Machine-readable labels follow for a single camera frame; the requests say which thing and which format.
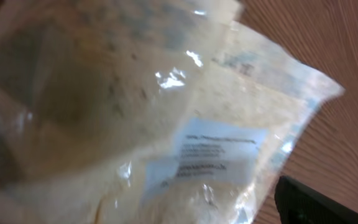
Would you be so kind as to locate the beige clear plastic pouch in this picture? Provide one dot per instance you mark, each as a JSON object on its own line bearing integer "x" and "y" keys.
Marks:
{"x": 132, "y": 111}

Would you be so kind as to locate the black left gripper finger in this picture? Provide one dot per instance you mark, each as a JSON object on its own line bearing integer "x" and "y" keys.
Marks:
{"x": 297, "y": 203}

